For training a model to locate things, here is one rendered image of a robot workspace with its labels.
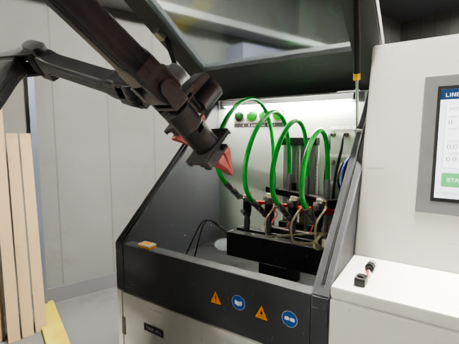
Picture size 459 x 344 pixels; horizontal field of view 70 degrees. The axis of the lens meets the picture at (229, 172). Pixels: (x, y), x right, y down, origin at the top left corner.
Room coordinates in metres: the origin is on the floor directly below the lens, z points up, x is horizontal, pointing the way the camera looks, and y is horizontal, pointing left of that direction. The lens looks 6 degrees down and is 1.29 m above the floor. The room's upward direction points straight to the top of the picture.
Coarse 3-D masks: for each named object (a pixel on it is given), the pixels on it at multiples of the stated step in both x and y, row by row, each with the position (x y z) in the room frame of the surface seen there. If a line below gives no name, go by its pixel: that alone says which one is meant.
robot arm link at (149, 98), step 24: (48, 0) 0.51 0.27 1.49; (72, 0) 0.51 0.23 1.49; (96, 0) 0.54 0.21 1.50; (72, 24) 0.53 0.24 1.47; (96, 24) 0.54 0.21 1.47; (96, 48) 0.56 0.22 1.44; (120, 48) 0.56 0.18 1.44; (144, 48) 0.59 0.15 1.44; (120, 72) 0.59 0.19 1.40; (144, 72) 0.58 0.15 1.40; (168, 72) 0.61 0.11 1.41; (144, 96) 0.63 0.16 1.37
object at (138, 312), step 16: (128, 304) 1.01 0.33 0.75; (144, 304) 0.97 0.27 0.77; (160, 304) 0.94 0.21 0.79; (128, 320) 1.01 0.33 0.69; (144, 320) 0.97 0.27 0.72; (160, 320) 0.93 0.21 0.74; (176, 320) 0.90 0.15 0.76; (192, 320) 0.86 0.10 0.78; (128, 336) 1.01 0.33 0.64; (144, 336) 0.97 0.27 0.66; (160, 336) 0.93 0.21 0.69; (176, 336) 0.90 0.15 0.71; (192, 336) 0.86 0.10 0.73; (208, 336) 0.83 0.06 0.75; (224, 336) 0.80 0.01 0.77; (240, 336) 0.78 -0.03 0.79
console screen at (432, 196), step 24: (432, 96) 0.84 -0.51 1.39; (456, 96) 0.81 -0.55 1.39; (432, 120) 0.83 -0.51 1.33; (456, 120) 0.80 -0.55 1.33; (432, 144) 0.81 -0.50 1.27; (456, 144) 0.79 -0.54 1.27; (432, 168) 0.80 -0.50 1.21; (456, 168) 0.77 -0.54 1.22; (432, 192) 0.78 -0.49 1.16; (456, 192) 0.76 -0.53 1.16
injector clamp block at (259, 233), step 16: (240, 240) 1.02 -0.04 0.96; (256, 240) 0.99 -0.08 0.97; (272, 240) 0.96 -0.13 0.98; (288, 240) 0.96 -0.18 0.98; (304, 240) 0.97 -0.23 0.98; (240, 256) 1.02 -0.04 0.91; (256, 256) 0.99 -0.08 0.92; (272, 256) 0.96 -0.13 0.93; (288, 256) 0.93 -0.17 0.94; (304, 256) 0.91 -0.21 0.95; (320, 256) 0.88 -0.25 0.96; (272, 272) 0.96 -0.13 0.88; (288, 272) 0.94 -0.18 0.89; (304, 272) 0.91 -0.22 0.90
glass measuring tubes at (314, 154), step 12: (300, 144) 1.22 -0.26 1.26; (300, 156) 1.25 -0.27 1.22; (312, 156) 1.20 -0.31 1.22; (300, 168) 1.25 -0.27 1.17; (312, 168) 1.20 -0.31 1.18; (312, 180) 1.20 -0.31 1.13; (312, 192) 1.20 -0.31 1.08; (300, 204) 1.23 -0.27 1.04; (312, 204) 1.20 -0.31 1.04; (300, 216) 1.22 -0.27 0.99; (300, 228) 1.22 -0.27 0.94
